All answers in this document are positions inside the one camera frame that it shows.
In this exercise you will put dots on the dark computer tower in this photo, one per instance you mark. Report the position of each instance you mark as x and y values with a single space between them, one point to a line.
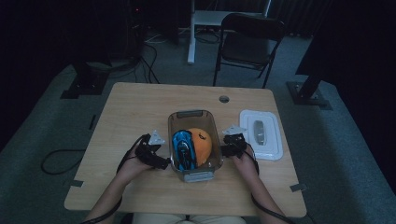
136 28

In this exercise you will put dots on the person's left hand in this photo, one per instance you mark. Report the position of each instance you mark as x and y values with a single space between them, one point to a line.
134 166

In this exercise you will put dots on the black folding chair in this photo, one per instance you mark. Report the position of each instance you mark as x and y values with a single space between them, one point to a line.
249 43

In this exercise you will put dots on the orange plush toy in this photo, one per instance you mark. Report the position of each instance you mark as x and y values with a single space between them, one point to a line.
202 146

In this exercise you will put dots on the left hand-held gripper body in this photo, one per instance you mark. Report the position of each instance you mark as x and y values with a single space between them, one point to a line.
148 151

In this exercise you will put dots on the grey round table grommet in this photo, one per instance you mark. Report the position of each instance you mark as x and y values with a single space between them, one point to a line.
224 99

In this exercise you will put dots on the person's right hand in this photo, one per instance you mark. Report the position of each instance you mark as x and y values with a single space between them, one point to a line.
246 165

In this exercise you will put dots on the clear plastic storage box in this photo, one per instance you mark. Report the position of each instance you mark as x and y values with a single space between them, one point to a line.
194 119

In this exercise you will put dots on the blue toy car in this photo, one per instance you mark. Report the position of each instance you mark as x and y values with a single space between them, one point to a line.
183 151

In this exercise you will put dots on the black slanted stand with base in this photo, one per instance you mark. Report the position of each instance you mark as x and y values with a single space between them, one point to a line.
308 93

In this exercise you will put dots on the black stand with square base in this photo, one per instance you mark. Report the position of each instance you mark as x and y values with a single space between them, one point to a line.
85 82

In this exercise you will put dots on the person's beige pants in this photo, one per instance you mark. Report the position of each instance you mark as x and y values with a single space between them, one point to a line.
190 219

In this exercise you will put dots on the grey tape strip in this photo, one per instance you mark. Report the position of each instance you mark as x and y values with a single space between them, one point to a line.
298 187
77 183

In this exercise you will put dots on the white storage box lid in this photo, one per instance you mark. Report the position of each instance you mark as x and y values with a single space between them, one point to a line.
267 146

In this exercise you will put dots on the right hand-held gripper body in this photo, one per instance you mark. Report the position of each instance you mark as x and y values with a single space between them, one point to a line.
236 144

